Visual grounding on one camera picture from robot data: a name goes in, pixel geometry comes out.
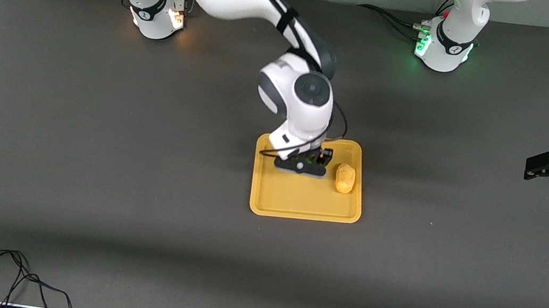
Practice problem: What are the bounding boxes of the yellow potato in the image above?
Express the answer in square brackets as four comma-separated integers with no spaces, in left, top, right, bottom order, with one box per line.
[333,162,357,196]

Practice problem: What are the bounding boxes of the yellow plastic tray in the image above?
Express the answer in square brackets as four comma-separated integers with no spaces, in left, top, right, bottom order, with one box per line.
[246,127,372,230]

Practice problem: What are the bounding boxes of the dark grey table cloth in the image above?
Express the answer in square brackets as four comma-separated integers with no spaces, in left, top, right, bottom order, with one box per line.
[0,0,549,308]

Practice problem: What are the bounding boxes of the black left arm base cables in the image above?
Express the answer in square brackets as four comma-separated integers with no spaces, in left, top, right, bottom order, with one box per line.
[355,0,455,45]

